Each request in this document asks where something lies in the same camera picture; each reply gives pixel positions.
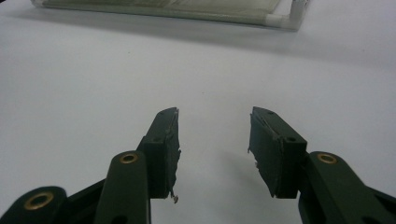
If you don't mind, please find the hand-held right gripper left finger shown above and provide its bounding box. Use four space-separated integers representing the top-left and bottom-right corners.
93 106 182 224

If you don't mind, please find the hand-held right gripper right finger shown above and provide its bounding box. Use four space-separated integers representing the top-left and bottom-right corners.
247 106 396 224

